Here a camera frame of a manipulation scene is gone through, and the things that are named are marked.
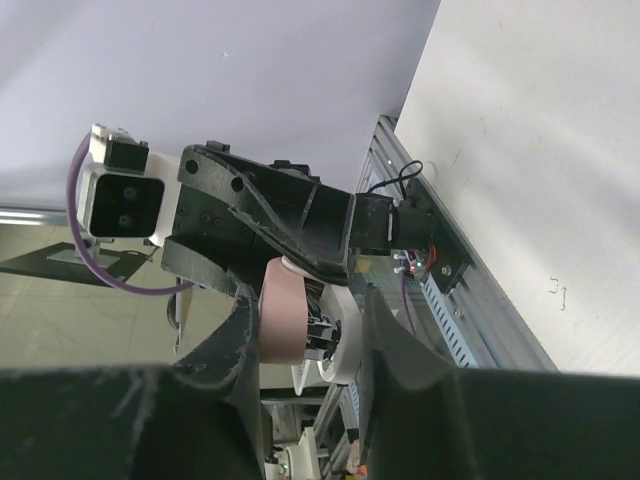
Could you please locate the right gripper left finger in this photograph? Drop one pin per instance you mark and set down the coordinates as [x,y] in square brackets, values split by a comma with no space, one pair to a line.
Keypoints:
[197,419]

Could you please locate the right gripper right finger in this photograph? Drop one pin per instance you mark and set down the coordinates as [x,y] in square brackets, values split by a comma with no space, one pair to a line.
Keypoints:
[544,425]

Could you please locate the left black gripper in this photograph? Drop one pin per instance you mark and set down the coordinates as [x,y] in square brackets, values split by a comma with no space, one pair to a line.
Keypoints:
[234,215]

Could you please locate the pink white mini stapler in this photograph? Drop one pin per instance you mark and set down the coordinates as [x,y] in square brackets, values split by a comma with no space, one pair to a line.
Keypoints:
[305,319]

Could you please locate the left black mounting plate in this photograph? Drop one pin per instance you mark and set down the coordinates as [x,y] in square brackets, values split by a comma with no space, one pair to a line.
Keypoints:
[425,228]

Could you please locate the grey slotted cable duct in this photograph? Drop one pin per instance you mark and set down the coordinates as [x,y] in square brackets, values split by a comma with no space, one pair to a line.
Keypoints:
[406,392]

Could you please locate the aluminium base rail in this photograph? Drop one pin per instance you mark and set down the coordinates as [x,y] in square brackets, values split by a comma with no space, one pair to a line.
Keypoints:
[475,324]

